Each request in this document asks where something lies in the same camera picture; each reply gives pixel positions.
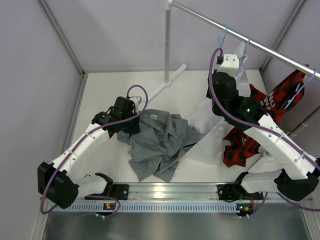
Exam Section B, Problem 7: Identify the light blue hanger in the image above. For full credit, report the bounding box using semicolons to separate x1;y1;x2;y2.
218;24;228;48

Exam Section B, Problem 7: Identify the grey button shirt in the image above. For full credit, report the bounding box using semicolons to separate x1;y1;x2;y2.
117;109;202;183

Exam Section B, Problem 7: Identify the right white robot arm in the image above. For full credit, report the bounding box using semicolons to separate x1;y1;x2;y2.
208;71;320;201

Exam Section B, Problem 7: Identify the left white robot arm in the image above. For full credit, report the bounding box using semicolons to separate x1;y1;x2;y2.
37;96;142;209

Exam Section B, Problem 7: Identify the blue hanger under white shirt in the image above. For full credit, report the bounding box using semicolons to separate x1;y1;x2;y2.
242;36;251;58

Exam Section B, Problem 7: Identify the white hanging shirt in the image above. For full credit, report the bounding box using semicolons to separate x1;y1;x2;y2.
185;42;251;165

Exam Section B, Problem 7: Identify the blue hanger under red shirt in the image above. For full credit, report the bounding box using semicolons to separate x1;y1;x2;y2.
284;68;318;109

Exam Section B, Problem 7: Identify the white rack foot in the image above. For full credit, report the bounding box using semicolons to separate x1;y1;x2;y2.
148;64;187;103

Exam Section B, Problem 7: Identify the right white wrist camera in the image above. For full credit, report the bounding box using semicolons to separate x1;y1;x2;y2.
216;54;240;78

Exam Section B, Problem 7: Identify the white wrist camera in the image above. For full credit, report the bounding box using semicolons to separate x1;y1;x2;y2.
129;96;142;113
216;54;240;78

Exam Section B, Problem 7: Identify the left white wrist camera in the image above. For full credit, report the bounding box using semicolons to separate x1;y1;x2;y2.
129;96;142;113

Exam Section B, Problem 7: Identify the white rack upright post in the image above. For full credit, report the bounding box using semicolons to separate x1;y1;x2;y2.
164;0;172;77

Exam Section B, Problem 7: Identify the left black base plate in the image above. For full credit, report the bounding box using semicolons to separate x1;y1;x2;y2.
110;184;129;201

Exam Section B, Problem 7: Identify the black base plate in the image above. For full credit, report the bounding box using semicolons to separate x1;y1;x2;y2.
217;184;239;203
110;184;129;201

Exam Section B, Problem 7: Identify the aluminium mounting rail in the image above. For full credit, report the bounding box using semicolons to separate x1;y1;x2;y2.
115;182;264;201

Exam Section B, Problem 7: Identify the silver clothes rack rail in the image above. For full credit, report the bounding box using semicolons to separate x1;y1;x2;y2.
166;0;320;81

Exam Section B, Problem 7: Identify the slotted grey cable duct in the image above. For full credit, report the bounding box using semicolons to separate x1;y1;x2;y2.
54;201;242;214

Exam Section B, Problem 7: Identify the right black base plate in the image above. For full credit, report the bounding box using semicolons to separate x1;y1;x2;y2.
217;184;239;203

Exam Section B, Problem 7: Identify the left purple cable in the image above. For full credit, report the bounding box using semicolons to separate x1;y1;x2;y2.
40;84;149;220

